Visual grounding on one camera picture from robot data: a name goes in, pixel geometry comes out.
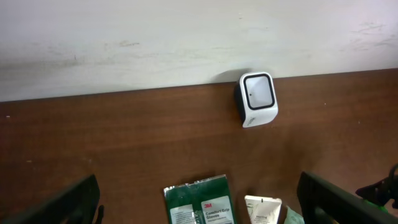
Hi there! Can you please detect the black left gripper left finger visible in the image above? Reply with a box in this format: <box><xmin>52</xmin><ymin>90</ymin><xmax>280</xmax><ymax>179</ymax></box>
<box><xmin>2</xmin><ymin>174</ymin><xmax>104</xmax><ymax>224</ymax></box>

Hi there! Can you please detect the white tube gold cap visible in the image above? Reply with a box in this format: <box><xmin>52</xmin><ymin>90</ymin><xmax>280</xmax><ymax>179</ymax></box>
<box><xmin>244</xmin><ymin>195</ymin><xmax>282</xmax><ymax>224</ymax></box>

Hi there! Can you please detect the green 3M gloves package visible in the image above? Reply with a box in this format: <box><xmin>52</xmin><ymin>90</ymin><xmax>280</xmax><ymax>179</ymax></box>
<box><xmin>164</xmin><ymin>175</ymin><xmax>237</xmax><ymax>224</ymax></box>

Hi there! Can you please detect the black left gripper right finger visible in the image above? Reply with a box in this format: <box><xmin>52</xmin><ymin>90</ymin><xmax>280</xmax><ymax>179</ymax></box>
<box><xmin>297</xmin><ymin>172</ymin><xmax>397</xmax><ymax>224</ymax></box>

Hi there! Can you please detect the light green wipes packet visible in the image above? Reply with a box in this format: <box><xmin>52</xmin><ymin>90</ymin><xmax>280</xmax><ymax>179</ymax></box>
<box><xmin>284</xmin><ymin>206</ymin><xmax>305</xmax><ymax>224</ymax></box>

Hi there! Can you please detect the white barcode scanner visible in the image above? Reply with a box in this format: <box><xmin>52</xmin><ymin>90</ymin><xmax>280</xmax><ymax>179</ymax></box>
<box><xmin>234</xmin><ymin>72</ymin><xmax>279</xmax><ymax>128</ymax></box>

